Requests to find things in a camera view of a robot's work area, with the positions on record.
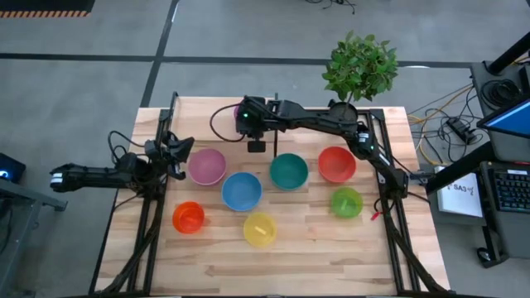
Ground large teal bowl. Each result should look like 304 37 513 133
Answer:
268 152 310 192

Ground grey workstation cart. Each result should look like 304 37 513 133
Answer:
426 60 530 268

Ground black keyboard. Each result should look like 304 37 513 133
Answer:
491 167 530 214

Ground dark grey equipment stand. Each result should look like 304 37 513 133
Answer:
0 177 70 298

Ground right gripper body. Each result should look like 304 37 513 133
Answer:
235 95 269 140

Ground black caster wheel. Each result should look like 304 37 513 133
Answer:
475 246 494 264

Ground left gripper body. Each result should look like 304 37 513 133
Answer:
159 140 175 177

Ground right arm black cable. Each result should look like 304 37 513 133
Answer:
209 102 246 143

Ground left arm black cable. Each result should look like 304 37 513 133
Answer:
108 130 146 165

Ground green plant in black pot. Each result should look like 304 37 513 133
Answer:
321 29 399 125

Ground black metal table frame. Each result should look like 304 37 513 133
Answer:
89 106 451 297

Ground thin black floor cables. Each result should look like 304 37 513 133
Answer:
304 0 358 16

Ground black mat with hazard stripe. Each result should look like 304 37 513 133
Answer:
0 0 96 19

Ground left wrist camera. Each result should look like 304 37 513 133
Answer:
144 139 162 158

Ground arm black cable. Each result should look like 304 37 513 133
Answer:
108 130 146 165
209 102 246 143

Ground small translucent green bowl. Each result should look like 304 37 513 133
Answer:
330 186 364 219

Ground yellow floor cable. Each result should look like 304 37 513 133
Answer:
407 84 475 166

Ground black support bar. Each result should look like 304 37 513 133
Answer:
425 141 496 195

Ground small translucent orange bowl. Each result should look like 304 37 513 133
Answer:
171 200 206 235

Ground monitor with blue screen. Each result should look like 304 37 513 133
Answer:
475 97 530 140

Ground large red bowl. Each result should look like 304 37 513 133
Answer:
317 145 358 184

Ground black device with blue light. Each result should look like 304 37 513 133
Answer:
0 151 27 185

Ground black pole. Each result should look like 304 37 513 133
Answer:
487 31 530 75

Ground white labelled box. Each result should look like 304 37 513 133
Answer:
432 165 484 219

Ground black floor cable tangle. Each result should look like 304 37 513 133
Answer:
407 84 481 165

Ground large pink bowl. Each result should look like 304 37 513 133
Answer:
187 147 228 186

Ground coiled black cable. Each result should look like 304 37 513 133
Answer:
479 78 523 109

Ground black power adapter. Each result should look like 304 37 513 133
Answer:
446 117 477 145

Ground large blue bowl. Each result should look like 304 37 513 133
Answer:
220 171 263 213

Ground small translucent yellow bowl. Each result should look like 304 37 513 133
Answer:
243 211 278 248

